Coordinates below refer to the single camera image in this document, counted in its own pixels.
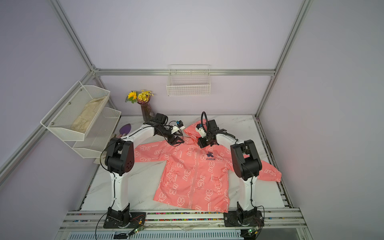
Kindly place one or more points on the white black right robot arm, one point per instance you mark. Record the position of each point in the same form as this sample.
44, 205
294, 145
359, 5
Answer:
245, 159

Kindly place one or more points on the white two-tier wire shelf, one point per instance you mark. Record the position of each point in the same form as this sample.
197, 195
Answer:
60, 118

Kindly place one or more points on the white wire wall basket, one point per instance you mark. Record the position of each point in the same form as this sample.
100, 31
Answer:
189, 80

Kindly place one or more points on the beige cloth in shelf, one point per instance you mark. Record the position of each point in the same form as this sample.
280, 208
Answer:
83, 121

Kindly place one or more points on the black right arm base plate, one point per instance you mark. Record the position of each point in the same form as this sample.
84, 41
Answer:
244, 219

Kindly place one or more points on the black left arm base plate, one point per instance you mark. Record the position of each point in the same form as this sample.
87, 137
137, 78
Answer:
131, 220

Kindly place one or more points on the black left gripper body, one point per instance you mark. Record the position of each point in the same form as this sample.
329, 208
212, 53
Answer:
166, 133

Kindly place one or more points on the yellow flower bouquet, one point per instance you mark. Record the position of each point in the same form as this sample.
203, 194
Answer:
142, 97

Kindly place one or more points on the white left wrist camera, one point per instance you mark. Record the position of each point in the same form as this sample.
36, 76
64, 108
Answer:
179, 126

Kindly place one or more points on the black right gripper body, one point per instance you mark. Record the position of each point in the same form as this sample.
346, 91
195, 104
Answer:
205, 141

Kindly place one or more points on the dark glass vase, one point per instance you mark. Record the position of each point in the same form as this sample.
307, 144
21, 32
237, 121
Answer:
147, 112

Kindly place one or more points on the pink printed hooded jacket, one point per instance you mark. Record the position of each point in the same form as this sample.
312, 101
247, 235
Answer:
193, 178

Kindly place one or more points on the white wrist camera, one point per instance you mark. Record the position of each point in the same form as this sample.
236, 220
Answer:
179, 126
201, 130

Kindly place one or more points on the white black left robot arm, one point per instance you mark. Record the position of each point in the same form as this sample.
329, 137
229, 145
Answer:
120, 159

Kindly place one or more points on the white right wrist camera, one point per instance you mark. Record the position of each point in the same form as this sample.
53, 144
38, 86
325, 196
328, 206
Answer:
201, 130

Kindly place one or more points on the aluminium front rail frame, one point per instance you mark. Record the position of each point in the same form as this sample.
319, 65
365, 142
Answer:
286, 224

